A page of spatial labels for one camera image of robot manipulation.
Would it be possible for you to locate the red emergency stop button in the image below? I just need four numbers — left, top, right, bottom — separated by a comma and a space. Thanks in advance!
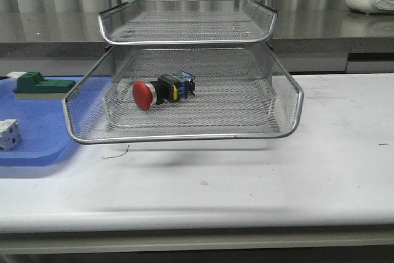
132, 71, 196, 111

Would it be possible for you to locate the silver mesh tray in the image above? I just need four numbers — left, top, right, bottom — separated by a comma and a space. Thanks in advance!
63, 44, 304, 144
103, 77, 276, 128
98, 0, 278, 46

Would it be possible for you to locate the silver mesh bottom tray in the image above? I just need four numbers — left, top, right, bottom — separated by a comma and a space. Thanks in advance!
103, 77, 276, 128

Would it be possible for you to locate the silver mesh top tray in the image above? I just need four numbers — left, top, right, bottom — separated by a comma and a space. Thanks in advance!
98, 0, 278, 46

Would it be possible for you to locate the blue plastic tray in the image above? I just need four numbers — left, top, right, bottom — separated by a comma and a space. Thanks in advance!
1, 78, 78, 167

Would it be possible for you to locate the grey back counter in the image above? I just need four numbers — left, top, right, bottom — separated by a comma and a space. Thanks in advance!
1, 10, 393, 76

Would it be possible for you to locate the white terminal block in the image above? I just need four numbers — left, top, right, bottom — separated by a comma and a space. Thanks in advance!
0, 119, 22, 152

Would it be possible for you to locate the green electrical switch block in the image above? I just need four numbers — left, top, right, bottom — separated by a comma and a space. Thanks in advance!
7, 71, 76, 100

